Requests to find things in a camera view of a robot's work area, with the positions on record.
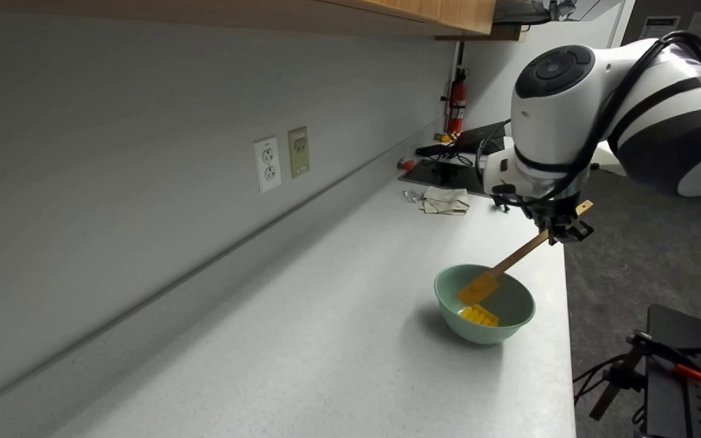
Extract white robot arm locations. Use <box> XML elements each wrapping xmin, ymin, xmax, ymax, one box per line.
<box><xmin>483</xmin><ymin>29</ymin><xmax>701</xmax><ymax>244</ymax></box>

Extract wooden upper cabinet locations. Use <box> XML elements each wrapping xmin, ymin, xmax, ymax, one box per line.
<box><xmin>0</xmin><ymin>0</ymin><xmax>520</xmax><ymax>42</ymax></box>

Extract red fire extinguisher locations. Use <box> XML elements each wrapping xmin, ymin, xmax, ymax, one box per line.
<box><xmin>443</xmin><ymin>42</ymin><xmax>468</xmax><ymax>141</ymax></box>

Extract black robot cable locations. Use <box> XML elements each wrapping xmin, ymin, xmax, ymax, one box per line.
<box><xmin>489</xmin><ymin>29</ymin><xmax>701</xmax><ymax>214</ymax></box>

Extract beige wall switch plate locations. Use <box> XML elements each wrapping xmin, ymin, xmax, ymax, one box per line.
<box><xmin>288</xmin><ymin>126</ymin><xmax>309</xmax><ymax>178</ymax></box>

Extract mint green bowl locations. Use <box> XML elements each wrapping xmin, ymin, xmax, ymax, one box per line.
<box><xmin>434</xmin><ymin>264</ymin><xmax>536</xmax><ymax>345</ymax></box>

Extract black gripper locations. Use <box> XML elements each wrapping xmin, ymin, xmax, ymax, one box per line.
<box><xmin>523</xmin><ymin>195</ymin><xmax>595</xmax><ymax>244</ymax></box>

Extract orange handled black clamp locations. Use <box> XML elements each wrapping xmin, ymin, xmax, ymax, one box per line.
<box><xmin>589</xmin><ymin>331</ymin><xmax>701</xmax><ymax>421</ymax></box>

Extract white wall power outlet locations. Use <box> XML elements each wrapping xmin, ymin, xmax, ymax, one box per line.
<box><xmin>253</xmin><ymin>137</ymin><xmax>282</xmax><ymax>193</ymax></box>

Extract yellow food pieces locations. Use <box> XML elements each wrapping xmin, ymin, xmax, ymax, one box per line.
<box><xmin>461</xmin><ymin>304</ymin><xmax>500</xmax><ymax>325</ymax></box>

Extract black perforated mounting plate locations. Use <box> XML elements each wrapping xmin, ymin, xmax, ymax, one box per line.
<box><xmin>645</xmin><ymin>306</ymin><xmax>701</xmax><ymax>438</ymax></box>

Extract crumpled beige cloth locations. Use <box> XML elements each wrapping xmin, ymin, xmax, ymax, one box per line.
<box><xmin>404</xmin><ymin>186</ymin><xmax>471</xmax><ymax>214</ymax></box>

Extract wooden spatula with yellow blade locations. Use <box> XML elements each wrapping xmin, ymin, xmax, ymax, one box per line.
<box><xmin>457</xmin><ymin>200</ymin><xmax>595</xmax><ymax>306</ymax></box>

